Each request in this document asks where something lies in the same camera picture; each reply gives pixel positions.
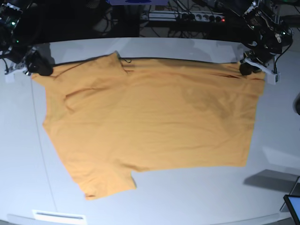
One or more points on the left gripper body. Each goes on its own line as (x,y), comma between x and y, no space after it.
(250,57)

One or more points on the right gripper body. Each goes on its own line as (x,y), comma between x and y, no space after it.
(15,61)

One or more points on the yellow T-shirt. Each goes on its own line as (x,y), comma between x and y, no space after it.
(108,117)

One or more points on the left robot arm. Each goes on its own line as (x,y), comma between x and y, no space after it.
(270,37)

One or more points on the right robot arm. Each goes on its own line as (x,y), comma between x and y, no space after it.
(11,14)

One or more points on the white power strip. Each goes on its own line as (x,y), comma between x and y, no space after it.
(178,16)

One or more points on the tablet screen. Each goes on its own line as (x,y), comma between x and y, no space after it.
(293,204)

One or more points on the white label strip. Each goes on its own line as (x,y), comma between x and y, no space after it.
(59,217)

